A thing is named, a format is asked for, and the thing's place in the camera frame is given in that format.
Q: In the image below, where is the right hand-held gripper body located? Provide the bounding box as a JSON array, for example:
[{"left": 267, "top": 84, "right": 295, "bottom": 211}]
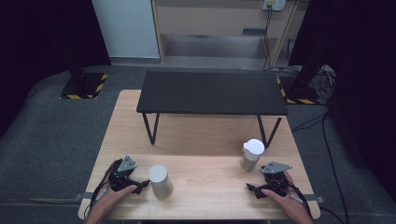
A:
[{"left": 261, "top": 161, "right": 293, "bottom": 198}]

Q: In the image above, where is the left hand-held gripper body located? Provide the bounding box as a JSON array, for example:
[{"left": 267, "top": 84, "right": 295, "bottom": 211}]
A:
[{"left": 108, "top": 154, "right": 140, "bottom": 192}]

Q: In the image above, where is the glass jar with spouted white lid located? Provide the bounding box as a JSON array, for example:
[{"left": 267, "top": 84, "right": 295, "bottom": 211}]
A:
[{"left": 239, "top": 138, "right": 266, "bottom": 173}]

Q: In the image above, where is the black shelf with metal legs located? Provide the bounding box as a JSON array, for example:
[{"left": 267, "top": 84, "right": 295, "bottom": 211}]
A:
[{"left": 135, "top": 70, "right": 290, "bottom": 149}]

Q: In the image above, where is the person's left hand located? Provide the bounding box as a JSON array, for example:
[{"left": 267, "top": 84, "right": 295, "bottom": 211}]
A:
[{"left": 85, "top": 185, "right": 138, "bottom": 224}]

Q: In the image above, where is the person's right hand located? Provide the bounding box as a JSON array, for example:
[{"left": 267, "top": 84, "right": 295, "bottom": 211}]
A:
[{"left": 261, "top": 172, "right": 314, "bottom": 224}]

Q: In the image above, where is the grey tape piece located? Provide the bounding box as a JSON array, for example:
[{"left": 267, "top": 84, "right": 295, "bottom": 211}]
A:
[
  {"left": 303, "top": 193, "right": 326, "bottom": 204},
  {"left": 74, "top": 191, "right": 98, "bottom": 202}
]

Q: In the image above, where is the dark curtain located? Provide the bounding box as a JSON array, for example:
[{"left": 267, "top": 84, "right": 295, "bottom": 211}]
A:
[
  {"left": 289, "top": 0, "right": 396, "bottom": 202},
  {"left": 0, "top": 0, "right": 112, "bottom": 139}
]

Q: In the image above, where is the white panel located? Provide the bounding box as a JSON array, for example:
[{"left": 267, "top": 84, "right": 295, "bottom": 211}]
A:
[{"left": 91, "top": 0, "right": 162, "bottom": 61}]

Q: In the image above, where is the wooden cabinet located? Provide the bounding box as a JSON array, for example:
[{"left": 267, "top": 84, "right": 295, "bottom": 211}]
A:
[{"left": 150, "top": 0, "right": 310, "bottom": 68}]

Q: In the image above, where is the left hand-held gripper cable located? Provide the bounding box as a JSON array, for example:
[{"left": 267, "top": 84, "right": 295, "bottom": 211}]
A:
[{"left": 83, "top": 159, "right": 123, "bottom": 219}]

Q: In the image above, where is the hand-held gripper cable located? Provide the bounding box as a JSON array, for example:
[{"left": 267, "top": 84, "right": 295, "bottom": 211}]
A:
[
  {"left": 83, "top": 159, "right": 123, "bottom": 219},
  {"left": 287, "top": 181, "right": 314, "bottom": 218}
]

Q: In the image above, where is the right hand-held gripper cable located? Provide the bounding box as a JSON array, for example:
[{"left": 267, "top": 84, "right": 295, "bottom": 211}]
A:
[{"left": 287, "top": 181, "right": 314, "bottom": 218}]

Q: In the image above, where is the black floor cable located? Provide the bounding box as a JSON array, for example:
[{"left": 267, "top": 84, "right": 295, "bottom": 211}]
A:
[{"left": 290, "top": 111, "right": 351, "bottom": 224}]

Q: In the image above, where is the bundle of black cables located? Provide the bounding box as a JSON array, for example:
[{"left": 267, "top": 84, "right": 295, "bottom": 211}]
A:
[{"left": 313, "top": 65, "right": 338, "bottom": 101}]

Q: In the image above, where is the black cable from wall socket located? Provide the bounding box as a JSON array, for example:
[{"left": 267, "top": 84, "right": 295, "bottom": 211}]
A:
[{"left": 262, "top": 5, "right": 276, "bottom": 71}]

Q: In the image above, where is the white wall socket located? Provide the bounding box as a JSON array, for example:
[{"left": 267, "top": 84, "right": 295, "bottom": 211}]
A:
[{"left": 262, "top": 0, "right": 287, "bottom": 12}]

